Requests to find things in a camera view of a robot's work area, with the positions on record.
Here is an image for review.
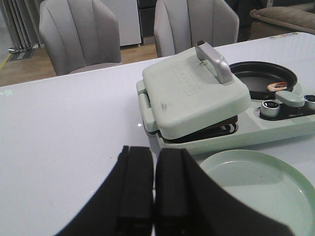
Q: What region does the mint green sandwich maker base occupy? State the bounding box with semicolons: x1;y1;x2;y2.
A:
136;78;315;155

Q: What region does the silver control knob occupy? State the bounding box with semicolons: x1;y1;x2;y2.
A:
304;94;315;111
260;100;281;118

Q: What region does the shrimp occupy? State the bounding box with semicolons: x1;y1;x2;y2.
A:
267;82;287;91

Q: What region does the right grey upholstered chair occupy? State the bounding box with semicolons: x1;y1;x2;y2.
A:
154;0;239;57

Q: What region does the left silver control knob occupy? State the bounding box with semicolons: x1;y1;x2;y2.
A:
260;100;281;118

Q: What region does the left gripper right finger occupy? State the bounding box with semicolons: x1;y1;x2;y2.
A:
155;148;293;236

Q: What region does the grey upholstered chair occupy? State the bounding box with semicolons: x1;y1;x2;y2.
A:
154;0;239;57
39;0;122;76

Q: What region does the right silver control knob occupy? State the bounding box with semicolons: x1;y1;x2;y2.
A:
304;94;315;111

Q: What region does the beige sofa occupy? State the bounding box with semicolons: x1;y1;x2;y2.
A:
250;0;315;39

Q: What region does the mint green round plate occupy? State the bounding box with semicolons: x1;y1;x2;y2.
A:
200;149;315;236

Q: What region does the white refrigerator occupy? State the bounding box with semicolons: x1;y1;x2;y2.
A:
102;0;141;46

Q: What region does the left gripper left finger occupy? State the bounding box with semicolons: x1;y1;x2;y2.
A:
58;146;154;236

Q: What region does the black round frying pan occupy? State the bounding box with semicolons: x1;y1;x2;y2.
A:
230;61;298;100

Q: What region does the left grey upholstered chair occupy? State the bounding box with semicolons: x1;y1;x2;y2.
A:
39;0;122;76

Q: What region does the mint green sandwich maker lid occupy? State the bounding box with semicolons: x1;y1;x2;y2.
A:
136;41;252;140

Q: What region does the grey curtain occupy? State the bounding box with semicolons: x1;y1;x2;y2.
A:
0;0;43;54

